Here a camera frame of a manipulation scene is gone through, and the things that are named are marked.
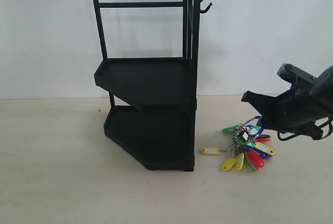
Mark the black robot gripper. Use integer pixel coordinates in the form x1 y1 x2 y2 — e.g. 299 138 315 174
241 63 332 141

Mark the bunch of colourful key tags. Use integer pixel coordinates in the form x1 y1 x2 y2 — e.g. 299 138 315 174
200 116 275 171

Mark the black two-tier metal rack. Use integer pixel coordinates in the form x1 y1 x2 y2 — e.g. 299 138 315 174
93 0 204 171

